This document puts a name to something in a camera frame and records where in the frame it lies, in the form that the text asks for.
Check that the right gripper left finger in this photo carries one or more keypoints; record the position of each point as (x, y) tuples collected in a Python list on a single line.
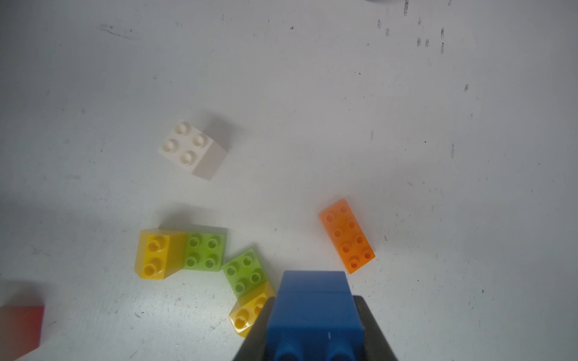
[(254, 347)]

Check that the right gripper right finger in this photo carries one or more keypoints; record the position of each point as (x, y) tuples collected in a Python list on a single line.
[(375, 347)]

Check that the yellow lego brick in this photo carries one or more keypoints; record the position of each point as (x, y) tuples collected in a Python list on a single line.
[(247, 308), (160, 253)]

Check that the blue lego brick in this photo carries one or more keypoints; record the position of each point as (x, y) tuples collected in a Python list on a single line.
[(314, 317)]

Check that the green lego plate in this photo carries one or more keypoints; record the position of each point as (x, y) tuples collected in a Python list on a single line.
[(204, 248), (245, 272)]

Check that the orange lego brick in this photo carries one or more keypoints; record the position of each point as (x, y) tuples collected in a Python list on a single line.
[(347, 236)]

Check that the white lego brick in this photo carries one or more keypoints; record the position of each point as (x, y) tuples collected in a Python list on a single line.
[(193, 151)]

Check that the red lego brick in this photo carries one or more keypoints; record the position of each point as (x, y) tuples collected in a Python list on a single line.
[(21, 330)]

